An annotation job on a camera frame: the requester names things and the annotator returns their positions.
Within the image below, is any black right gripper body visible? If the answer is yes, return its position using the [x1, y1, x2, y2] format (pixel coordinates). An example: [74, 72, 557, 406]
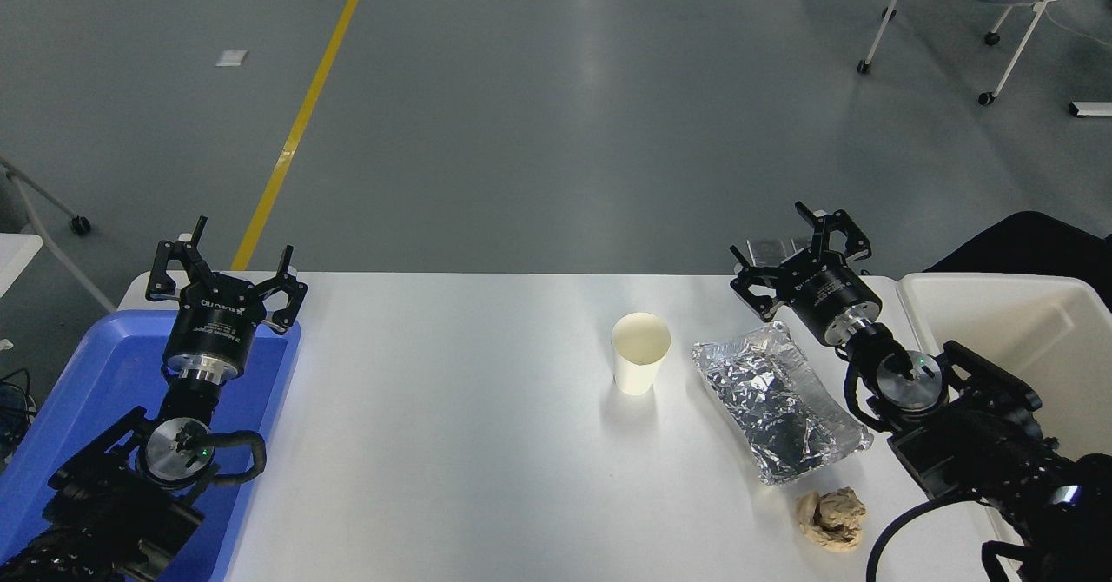
[785, 250, 884, 345]

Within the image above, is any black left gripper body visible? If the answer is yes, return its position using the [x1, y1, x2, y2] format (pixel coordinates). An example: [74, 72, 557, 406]
[163, 273, 267, 370]

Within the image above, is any white paper cup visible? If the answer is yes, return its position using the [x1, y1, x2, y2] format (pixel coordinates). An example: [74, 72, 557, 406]
[611, 312, 672, 397]

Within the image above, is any grey metal floor plate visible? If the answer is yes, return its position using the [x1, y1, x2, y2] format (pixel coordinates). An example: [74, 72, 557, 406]
[745, 236, 814, 267]

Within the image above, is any crinkled silver foil tray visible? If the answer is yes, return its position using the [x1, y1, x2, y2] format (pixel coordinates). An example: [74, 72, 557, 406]
[692, 320, 875, 486]

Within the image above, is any blue plastic tray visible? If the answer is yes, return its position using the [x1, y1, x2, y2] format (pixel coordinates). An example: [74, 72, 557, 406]
[0, 308, 302, 582]

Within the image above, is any white side table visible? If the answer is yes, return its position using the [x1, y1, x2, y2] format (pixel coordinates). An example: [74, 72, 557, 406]
[0, 233, 44, 299]

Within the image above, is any large pale plastic bin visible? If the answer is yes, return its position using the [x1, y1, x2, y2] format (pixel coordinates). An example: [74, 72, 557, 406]
[895, 272, 1112, 582]

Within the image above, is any crumpled tan paper ball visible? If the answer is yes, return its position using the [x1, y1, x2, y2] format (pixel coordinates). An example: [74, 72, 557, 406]
[795, 487, 868, 554]

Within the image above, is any grey wheeled cart frame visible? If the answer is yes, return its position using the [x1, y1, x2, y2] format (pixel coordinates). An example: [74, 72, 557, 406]
[0, 156, 118, 314]

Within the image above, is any black cable bundle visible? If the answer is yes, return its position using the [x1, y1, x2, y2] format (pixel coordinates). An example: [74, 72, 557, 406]
[0, 367, 37, 466]

